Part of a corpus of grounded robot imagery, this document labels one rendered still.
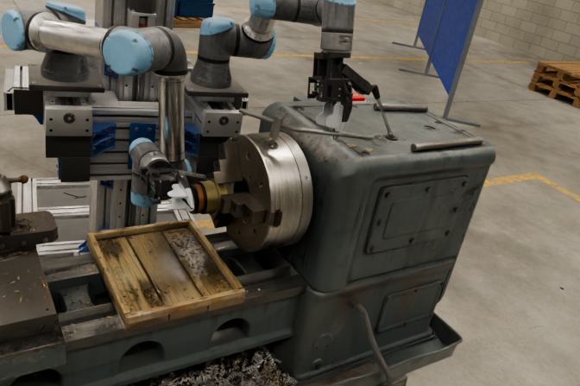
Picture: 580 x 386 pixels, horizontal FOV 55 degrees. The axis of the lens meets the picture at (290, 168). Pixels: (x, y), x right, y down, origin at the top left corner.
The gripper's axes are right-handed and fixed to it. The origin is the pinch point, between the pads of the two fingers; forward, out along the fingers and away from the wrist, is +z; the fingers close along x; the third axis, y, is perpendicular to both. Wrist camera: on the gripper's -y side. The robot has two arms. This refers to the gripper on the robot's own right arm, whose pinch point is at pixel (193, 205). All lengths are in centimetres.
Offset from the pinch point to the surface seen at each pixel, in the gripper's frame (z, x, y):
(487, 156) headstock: 18, 15, -82
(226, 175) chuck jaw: -4.3, 5.1, -10.4
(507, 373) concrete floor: 11, -108, -166
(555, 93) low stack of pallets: -338, -100, -715
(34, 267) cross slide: -0.6, -11.0, 36.2
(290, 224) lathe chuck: 12.4, -1.5, -21.2
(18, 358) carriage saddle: 19.6, -17.2, 42.2
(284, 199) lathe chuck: 11.4, 5.5, -18.6
